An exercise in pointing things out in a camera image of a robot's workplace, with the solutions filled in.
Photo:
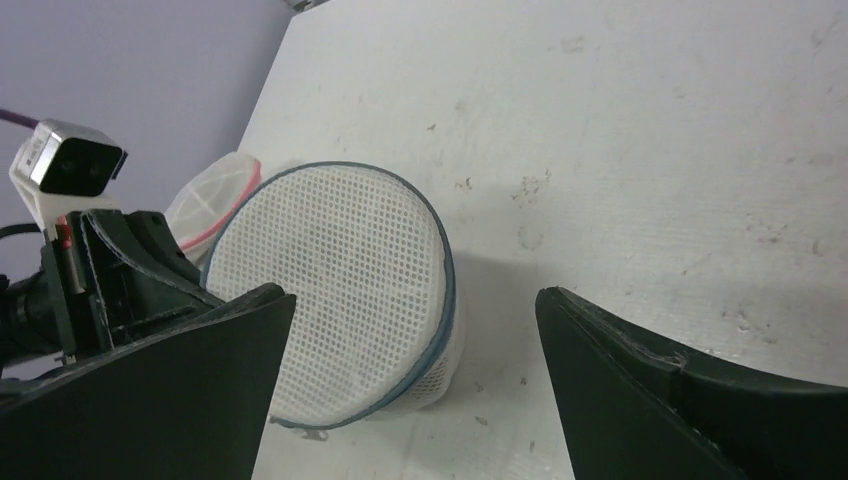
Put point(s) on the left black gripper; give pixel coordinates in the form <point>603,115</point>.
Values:
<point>104,277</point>

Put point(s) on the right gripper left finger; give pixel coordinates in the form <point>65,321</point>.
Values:
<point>189,402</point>

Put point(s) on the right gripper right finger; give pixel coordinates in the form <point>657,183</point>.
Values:
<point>634,404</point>

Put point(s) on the blue-trimmed mesh laundry bag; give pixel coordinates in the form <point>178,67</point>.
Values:
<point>377,328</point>

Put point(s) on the pink-trimmed mesh laundry bag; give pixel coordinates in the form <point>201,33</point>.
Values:
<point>205,203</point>

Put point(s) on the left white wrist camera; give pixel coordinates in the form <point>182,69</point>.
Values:
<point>63,167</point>

